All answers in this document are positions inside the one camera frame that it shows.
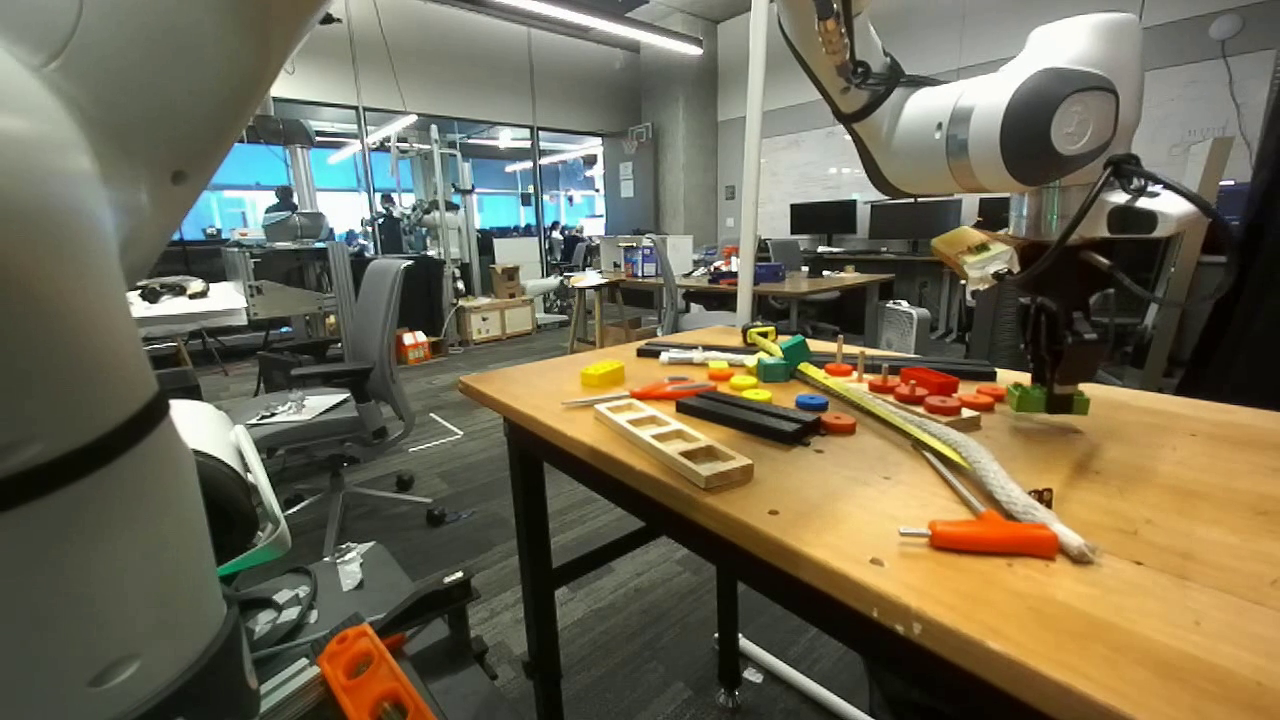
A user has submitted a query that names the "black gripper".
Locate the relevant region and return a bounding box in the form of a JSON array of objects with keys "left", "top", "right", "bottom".
[{"left": 1016, "top": 244, "right": 1108, "bottom": 389}]

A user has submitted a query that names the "green toy block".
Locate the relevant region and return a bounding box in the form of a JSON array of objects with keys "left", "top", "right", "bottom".
[{"left": 1009, "top": 386, "right": 1088, "bottom": 416}]

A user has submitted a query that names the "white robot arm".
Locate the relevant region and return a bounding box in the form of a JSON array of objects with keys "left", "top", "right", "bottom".
[{"left": 777, "top": 0, "right": 1147, "bottom": 389}]

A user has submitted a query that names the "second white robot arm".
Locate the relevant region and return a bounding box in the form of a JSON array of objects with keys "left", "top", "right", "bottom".
[{"left": 0, "top": 0, "right": 326, "bottom": 720}]

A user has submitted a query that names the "red toy pieces cluster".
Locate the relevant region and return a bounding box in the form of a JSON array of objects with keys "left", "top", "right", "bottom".
[{"left": 820, "top": 364, "right": 994, "bottom": 420}]

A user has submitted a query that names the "orange toy disc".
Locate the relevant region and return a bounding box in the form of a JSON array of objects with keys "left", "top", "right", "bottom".
[{"left": 820, "top": 413, "right": 858, "bottom": 438}]

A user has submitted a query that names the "blue toy disc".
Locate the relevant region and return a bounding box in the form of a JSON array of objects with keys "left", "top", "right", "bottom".
[{"left": 796, "top": 392, "right": 828, "bottom": 413}]

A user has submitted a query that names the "teal toy block stack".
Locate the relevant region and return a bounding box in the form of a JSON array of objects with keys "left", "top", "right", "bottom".
[{"left": 754, "top": 337, "right": 812, "bottom": 386}]

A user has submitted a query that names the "yellow toy disc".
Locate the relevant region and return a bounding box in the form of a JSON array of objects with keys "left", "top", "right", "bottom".
[{"left": 741, "top": 389, "right": 771, "bottom": 404}]

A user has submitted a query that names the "yellow toy block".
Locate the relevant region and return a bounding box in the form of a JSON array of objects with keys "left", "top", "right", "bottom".
[{"left": 581, "top": 362, "right": 624, "bottom": 392}]

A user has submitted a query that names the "yellow tape measure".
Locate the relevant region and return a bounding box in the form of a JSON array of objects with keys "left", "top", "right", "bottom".
[{"left": 741, "top": 323, "right": 971, "bottom": 474}]

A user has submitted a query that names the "white vertical pole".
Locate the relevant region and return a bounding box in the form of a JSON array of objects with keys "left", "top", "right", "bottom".
[{"left": 734, "top": 0, "right": 771, "bottom": 323}]

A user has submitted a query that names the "white wooden compartment tray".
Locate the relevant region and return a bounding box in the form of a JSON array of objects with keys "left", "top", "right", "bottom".
[{"left": 595, "top": 401, "right": 753, "bottom": 492}]

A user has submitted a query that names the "grey office chair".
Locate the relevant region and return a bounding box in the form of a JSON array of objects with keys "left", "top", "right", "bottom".
[{"left": 222, "top": 257, "right": 447, "bottom": 548}]

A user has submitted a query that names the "wrist camera on wooden mount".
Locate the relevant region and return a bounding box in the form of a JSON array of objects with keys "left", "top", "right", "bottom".
[{"left": 932, "top": 223, "right": 1020, "bottom": 293}]

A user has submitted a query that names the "long black rail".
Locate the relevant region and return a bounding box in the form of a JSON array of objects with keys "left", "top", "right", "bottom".
[{"left": 630, "top": 337, "right": 1001, "bottom": 386}]

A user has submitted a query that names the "short black rail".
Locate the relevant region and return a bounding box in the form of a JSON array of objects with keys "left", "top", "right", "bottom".
[{"left": 681, "top": 392, "right": 820, "bottom": 444}]

